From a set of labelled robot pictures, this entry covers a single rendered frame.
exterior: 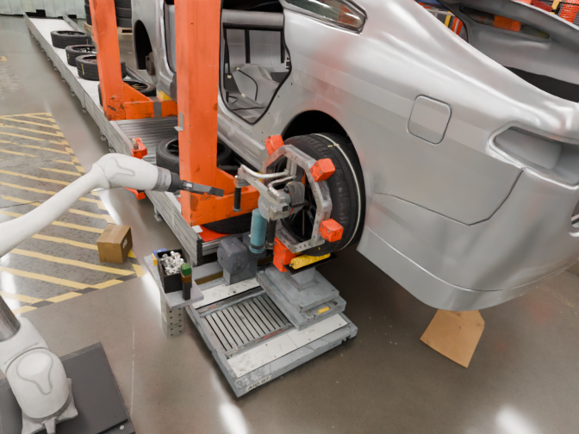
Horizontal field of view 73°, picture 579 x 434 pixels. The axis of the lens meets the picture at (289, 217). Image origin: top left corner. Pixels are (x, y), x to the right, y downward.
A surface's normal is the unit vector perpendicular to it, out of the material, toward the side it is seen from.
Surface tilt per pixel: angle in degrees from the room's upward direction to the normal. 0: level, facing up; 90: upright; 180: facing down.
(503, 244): 90
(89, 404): 2
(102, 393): 2
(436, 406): 0
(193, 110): 90
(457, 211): 90
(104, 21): 90
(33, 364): 9
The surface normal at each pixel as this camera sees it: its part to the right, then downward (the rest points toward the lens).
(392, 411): 0.12, -0.84
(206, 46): 0.56, 0.49
